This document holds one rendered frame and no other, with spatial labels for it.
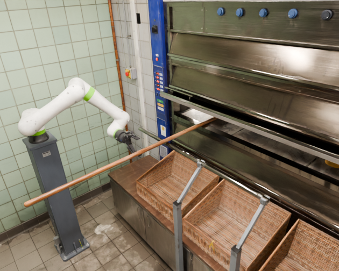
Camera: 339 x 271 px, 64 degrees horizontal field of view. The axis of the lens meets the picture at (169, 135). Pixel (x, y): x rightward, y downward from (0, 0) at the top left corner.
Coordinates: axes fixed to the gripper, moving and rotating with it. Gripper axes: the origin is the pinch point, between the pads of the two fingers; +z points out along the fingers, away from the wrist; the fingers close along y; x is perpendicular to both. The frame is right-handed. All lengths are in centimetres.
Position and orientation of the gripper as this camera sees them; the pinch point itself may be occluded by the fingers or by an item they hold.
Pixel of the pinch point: (138, 147)
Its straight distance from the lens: 198.4
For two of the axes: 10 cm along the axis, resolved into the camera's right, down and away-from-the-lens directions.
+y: 0.5, 8.8, 4.7
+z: 6.5, 3.3, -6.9
